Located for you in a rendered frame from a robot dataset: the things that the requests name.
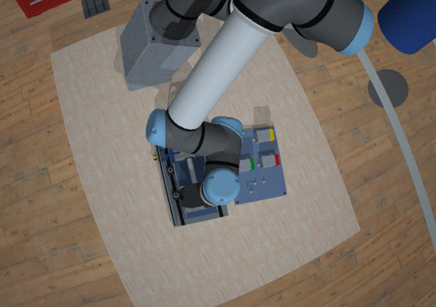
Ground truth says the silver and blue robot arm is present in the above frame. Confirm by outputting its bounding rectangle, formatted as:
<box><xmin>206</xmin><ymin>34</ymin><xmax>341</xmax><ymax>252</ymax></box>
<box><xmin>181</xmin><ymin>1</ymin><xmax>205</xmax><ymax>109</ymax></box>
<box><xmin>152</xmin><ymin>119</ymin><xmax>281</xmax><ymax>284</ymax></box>
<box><xmin>146</xmin><ymin>0</ymin><xmax>374</xmax><ymax>205</ymax></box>

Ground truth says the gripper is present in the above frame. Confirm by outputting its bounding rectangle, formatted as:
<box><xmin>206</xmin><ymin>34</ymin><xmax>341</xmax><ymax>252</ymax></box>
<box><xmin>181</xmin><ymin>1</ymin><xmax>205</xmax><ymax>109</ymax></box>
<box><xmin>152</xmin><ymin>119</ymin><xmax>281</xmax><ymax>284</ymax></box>
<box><xmin>178</xmin><ymin>182</ymin><xmax>216</xmax><ymax>208</ymax></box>

